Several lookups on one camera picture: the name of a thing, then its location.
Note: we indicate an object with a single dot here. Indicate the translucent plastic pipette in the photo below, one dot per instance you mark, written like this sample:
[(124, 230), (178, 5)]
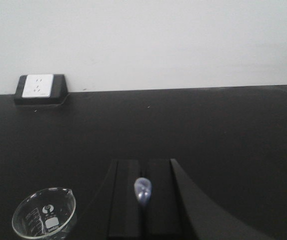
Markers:
[(143, 191)]

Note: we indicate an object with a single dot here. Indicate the black socket housing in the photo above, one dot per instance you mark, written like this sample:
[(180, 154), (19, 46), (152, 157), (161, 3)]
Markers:
[(59, 92)]

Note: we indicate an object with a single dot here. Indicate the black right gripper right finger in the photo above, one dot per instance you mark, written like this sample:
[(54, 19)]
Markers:
[(179, 210)]

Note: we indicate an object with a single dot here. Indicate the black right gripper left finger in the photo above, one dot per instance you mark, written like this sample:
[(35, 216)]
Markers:
[(117, 213)]

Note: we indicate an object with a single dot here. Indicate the white wall power socket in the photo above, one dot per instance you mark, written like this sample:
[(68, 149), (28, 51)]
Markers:
[(38, 86)]

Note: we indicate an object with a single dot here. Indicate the clear glass beaker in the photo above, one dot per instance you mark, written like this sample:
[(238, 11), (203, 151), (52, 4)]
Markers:
[(48, 214)]

